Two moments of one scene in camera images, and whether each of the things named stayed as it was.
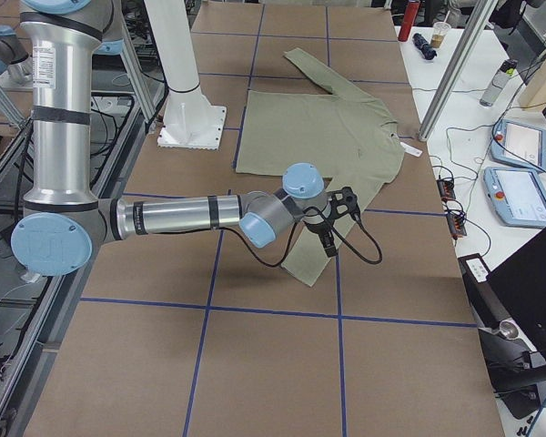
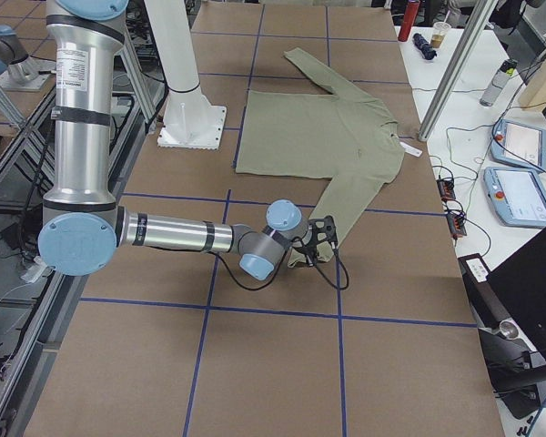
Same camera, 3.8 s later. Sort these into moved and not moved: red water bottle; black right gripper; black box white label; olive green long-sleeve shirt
Moved: black right gripper
Not moved: red water bottle; black box white label; olive green long-sleeve shirt
